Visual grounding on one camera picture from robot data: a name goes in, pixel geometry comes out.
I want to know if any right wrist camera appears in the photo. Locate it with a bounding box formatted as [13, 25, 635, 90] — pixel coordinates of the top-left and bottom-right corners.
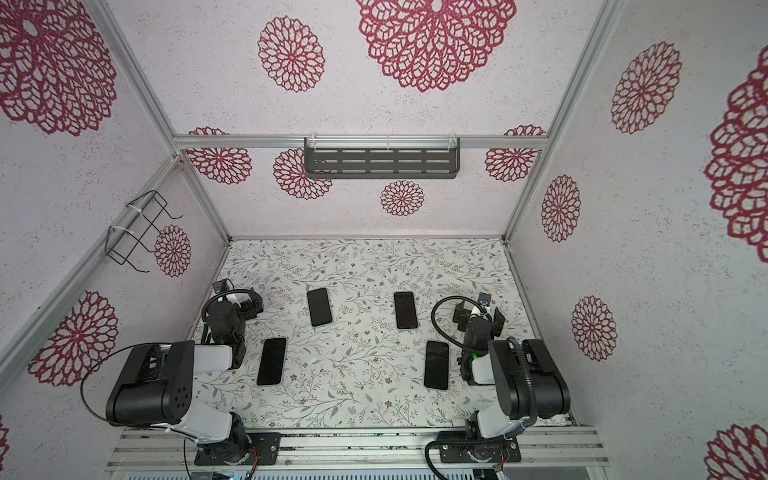
[477, 292, 492, 315]

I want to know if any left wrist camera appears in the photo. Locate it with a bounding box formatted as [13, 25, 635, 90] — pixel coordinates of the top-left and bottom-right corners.
[212, 278, 234, 296]

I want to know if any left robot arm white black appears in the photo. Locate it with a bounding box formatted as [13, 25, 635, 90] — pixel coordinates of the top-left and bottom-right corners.
[105, 289, 263, 465]

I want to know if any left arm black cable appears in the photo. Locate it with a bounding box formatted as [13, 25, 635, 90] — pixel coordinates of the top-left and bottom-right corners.
[79, 342, 175, 430]

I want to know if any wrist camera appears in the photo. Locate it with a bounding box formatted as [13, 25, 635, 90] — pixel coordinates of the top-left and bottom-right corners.
[477, 292, 492, 315]
[212, 278, 234, 296]

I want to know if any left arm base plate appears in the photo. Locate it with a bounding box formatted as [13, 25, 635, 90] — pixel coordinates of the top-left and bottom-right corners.
[193, 432, 282, 467]

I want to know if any dark metal wall shelf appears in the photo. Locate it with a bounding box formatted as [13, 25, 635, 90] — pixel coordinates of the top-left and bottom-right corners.
[303, 137, 460, 180]

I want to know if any black wire wall rack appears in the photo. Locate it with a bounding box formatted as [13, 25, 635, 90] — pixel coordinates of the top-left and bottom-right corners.
[103, 190, 182, 274]

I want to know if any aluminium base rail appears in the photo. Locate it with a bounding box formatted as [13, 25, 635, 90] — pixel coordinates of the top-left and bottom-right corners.
[104, 426, 610, 475]

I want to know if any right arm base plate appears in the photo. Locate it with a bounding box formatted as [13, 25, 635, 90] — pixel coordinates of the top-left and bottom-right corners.
[436, 431, 522, 464]

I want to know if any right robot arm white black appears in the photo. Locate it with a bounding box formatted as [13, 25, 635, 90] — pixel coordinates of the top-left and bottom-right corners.
[453, 301, 571, 440]

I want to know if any black phone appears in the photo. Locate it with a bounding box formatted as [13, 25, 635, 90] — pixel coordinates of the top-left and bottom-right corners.
[424, 340, 449, 391]

